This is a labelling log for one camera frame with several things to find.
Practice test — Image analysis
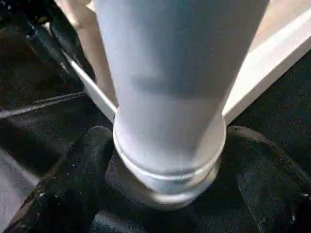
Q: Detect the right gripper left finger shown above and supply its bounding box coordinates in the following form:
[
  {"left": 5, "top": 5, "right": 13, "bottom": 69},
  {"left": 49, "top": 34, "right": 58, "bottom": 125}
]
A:
[{"left": 3, "top": 125, "right": 116, "bottom": 233}]

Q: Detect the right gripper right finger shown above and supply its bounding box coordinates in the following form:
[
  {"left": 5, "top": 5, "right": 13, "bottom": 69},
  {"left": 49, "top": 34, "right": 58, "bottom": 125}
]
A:
[{"left": 217, "top": 125, "right": 311, "bottom": 233}]

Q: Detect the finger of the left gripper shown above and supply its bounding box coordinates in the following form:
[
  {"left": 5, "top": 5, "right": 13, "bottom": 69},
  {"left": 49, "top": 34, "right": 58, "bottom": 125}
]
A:
[{"left": 47, "top": 20, "right": 96, "bottom": 84}]

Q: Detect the white plastic table leg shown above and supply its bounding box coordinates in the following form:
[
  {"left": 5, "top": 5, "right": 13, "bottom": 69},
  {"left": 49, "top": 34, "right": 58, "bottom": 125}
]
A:
[{"left": 93, "top": 0, "right": 271, "bottom": 210}]

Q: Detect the black plastic cover mat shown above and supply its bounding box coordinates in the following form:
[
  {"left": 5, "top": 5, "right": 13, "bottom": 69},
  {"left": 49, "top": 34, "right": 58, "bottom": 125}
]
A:
[{"left": 0, "top": 0, "right": 311, "bottom": 233}]

